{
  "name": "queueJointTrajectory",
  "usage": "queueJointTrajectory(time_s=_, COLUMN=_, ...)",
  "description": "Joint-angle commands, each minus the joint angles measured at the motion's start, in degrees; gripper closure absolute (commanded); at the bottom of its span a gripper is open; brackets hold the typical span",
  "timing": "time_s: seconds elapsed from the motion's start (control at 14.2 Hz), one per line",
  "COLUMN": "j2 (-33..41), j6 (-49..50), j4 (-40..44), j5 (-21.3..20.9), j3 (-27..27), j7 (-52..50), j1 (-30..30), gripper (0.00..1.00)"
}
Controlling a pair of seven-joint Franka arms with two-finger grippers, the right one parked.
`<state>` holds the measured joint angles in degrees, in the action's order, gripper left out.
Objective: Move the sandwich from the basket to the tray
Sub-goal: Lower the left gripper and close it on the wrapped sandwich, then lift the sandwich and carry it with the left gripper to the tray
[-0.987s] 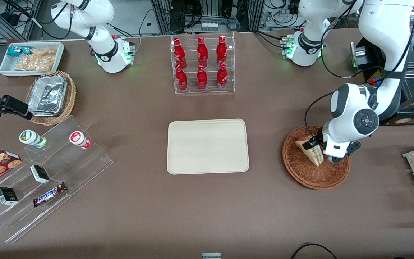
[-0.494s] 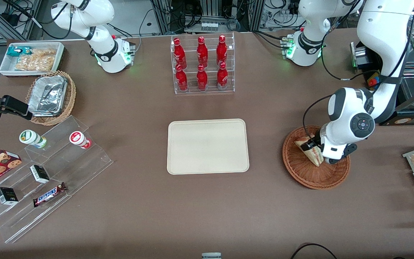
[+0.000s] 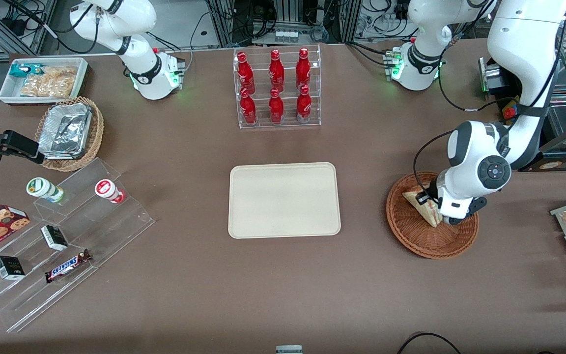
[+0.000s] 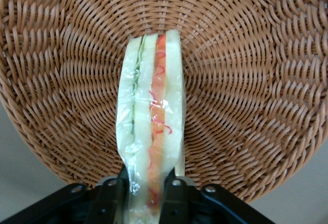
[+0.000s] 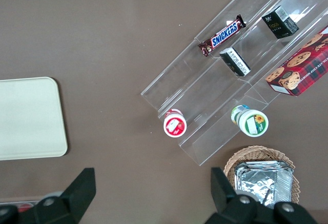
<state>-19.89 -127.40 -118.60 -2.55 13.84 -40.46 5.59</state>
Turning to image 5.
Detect red plaid cookie box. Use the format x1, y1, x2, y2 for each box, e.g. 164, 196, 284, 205
265, 25, 328, 98

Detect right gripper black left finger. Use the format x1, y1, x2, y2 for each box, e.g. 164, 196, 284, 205
17, 167, 97, 224

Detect stack of foil containers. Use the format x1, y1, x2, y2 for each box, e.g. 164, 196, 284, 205
234, 160, 294, 209

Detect green lid yogurt cup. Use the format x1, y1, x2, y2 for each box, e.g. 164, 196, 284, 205
230, 105, 270, 138

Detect clear acrylic stepped shelf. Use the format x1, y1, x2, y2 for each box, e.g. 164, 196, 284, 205
140, 0, 328, 167

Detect beige plastic serving tray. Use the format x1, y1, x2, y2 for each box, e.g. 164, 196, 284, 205
0, 76, 68, 161

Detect Snickers chocolate bar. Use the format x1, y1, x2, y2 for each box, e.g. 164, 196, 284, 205
197, 14, 247, 58

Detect light tan wicker basket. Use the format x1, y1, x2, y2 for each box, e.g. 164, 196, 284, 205
223, 146, 300, 206

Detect small black carton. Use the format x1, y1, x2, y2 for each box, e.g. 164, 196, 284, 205
219, 47, 251, 77
261, 5, 300, 39

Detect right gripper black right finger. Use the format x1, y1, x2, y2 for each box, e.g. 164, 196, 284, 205
207, 167, 259, 224

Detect red lid yogurt cup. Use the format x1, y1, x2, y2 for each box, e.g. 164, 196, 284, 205
163, 108, 188, 138

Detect clear acrylic bottle rack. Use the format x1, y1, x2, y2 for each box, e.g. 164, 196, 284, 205
0, 199, 40, 213

